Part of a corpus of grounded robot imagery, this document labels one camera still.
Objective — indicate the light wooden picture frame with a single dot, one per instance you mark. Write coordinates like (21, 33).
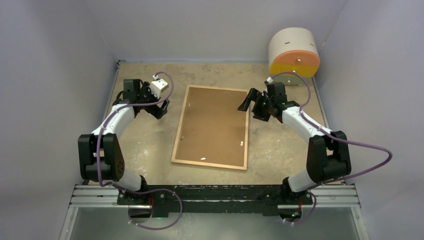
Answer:
(177, 132)

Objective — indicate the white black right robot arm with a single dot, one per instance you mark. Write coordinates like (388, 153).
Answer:
(328, 156)

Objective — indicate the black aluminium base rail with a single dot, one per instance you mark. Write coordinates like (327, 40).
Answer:
(266, 200)

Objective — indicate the round white drawer cabinet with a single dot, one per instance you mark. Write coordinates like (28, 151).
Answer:
(293, 50)

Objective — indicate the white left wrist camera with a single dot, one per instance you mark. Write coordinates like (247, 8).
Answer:
(158, 86)

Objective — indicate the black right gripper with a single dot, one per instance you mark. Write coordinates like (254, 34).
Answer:
(254, 95)

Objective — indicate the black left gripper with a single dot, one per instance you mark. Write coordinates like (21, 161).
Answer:
(154, 110)

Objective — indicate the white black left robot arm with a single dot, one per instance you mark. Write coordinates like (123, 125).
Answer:
(100, 156)

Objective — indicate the brown cardboard backing board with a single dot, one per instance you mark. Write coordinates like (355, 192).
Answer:
(213, 127)

